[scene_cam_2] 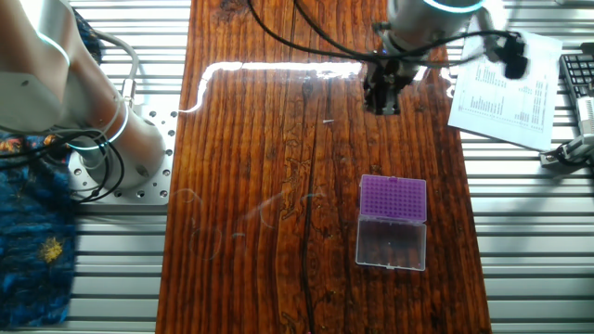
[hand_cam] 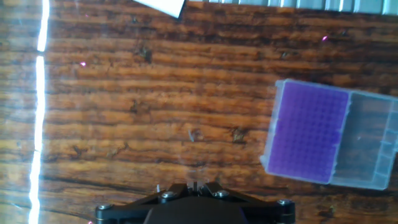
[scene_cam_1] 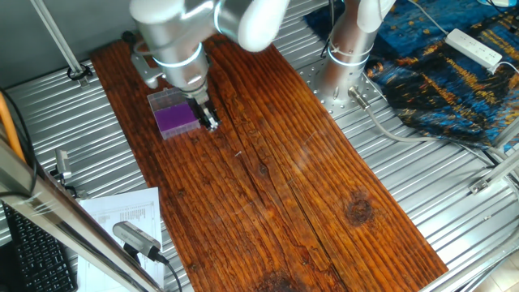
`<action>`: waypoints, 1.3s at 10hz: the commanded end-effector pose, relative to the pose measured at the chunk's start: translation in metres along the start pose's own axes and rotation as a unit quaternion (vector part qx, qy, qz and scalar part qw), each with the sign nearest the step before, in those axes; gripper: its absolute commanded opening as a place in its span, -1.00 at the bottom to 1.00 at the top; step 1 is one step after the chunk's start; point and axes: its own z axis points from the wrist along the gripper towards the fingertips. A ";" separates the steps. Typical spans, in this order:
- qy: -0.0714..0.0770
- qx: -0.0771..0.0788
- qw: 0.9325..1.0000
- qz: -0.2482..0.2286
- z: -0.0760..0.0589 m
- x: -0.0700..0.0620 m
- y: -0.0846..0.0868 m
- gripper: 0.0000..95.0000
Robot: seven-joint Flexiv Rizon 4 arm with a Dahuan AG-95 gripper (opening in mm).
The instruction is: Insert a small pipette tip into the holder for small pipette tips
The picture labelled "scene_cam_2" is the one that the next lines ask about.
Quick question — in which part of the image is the black base cable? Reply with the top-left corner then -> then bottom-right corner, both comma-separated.
0,136 -> 126,205

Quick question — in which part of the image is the thin cable along arm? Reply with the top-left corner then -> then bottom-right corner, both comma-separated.
247,0 -> 511,64
293,0 -> 486,66

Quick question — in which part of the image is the purple pipette tip box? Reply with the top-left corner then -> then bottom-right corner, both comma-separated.
355,173 -> 428,272

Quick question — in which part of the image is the small grey camera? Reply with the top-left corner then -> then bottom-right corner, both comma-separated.
538,134 -> 594,169

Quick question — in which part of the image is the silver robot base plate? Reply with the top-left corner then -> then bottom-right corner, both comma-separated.
67,104 -> 180,207

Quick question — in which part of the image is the grey cable with connector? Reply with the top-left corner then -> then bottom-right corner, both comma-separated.
91,30 -> 141,107

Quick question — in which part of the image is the printed paper sheet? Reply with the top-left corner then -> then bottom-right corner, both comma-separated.
447,30 -> 564,153

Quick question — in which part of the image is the brown wood grain board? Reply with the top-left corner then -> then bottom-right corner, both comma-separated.
155,0 -> 493,334

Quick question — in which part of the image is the black keyboard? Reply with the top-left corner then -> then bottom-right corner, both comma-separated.
559,53 -> 594,101

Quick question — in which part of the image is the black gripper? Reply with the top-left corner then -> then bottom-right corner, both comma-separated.
363,59 -> 413,117

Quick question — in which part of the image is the blue patterned cloth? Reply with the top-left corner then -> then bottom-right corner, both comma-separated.
0,8 -> 104,329

